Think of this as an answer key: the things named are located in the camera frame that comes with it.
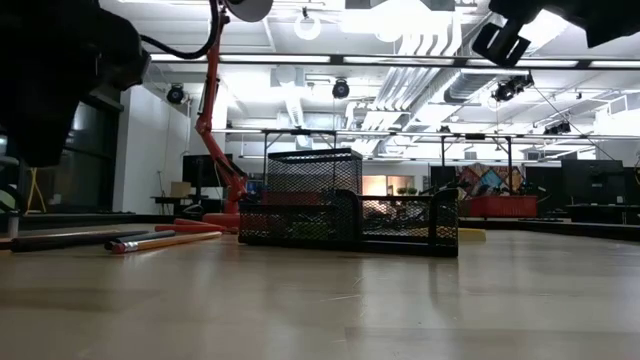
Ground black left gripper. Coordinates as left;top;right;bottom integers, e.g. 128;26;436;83
0;0;151;169

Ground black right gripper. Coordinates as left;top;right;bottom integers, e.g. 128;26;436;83
471;0;640;69

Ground red desk lamp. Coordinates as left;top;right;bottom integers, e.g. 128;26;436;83
194;0;275;230

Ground black pen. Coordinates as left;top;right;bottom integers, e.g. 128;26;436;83
10;230;151;253
103;229;177;251

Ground yellow sticky note pad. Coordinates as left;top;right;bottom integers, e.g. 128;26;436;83
457;227;488;244

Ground red-handled scissors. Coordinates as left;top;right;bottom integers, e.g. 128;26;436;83
153;217;240;235

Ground black mesh desk organizer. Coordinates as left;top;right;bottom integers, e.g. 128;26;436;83
238;147;460;259

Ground colourful patchwork quilt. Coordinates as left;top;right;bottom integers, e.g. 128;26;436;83
455;162;527;199

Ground large black monitor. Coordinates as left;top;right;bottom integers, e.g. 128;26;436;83
560;158;625;206

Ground red storage bin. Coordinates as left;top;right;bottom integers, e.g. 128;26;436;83
262;190;321;206
468;195;540;219

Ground dark background desk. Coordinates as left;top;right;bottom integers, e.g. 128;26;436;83
152;195;224;216

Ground round white ceiling lamp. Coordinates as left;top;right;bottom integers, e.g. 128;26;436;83
293;12;322;41

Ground long ceiling light strip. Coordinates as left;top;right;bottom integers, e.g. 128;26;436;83
144;52;640;69

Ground silver ventilation duct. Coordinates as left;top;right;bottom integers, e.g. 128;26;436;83
443;68;501;105

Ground yellow hanging cable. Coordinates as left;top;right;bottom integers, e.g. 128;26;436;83
27;167;47;214

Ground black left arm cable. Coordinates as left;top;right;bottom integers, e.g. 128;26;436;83
139;0;224;60

